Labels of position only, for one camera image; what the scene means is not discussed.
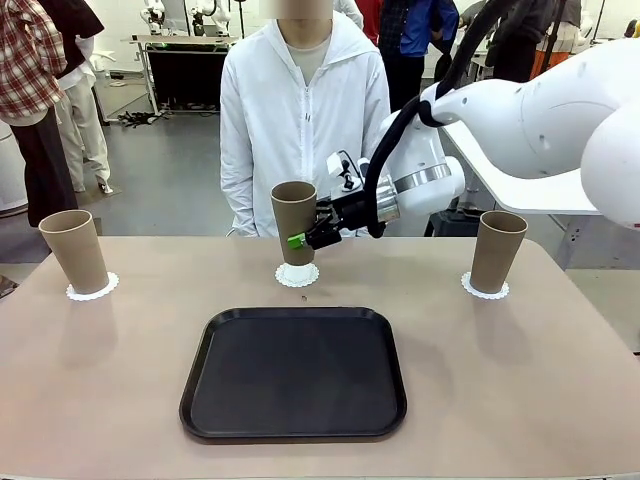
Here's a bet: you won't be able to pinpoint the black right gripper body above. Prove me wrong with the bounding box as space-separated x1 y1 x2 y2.
332 193 374 235

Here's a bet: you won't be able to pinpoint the tall tan cup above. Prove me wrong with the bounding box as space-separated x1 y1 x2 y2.
270 181 318 269
472 210 529 295
38 209 110 296

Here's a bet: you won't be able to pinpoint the white scalloped paper coaster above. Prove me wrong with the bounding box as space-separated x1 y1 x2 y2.
66 272 121 303
460 272 510 301
274 262 320 289

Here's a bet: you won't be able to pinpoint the person's right forearm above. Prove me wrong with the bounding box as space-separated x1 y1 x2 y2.
219 149 262 236

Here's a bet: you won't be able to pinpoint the black table base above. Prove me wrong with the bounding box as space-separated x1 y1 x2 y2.
424 197 484 237

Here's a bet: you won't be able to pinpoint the person in white jacket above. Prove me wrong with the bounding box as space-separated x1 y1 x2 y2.
219 0 391 239

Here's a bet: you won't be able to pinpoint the black plastic serving tray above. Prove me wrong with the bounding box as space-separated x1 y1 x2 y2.
178 306 409 441

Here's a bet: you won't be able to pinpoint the white side table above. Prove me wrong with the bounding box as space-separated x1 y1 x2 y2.
439 119 606 217

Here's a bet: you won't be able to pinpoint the person in blue jacket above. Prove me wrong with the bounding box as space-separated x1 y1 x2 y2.
378 0 460 114

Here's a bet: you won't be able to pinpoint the person in red top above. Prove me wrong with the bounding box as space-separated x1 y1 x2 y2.
355 0 385 47

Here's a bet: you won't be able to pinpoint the workbench with black panel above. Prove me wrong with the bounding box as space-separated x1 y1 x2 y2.
130 33 241 115

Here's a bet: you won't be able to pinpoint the person in dark grey top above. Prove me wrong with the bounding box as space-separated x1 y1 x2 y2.
487 0 551 84

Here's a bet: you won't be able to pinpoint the person in orange trousers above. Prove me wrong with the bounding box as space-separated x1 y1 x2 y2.
532 0 584 81

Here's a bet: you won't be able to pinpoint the person in white trousers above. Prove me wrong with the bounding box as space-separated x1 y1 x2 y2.
38 0 114 195

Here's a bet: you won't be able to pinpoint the person in plaid shirt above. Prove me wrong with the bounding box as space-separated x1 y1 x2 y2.
0 0 84 229

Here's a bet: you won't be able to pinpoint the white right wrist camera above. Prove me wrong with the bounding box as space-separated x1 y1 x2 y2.
324 151 372 195

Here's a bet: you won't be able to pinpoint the black cables on floor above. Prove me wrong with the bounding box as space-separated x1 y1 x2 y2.
117 108 169 127

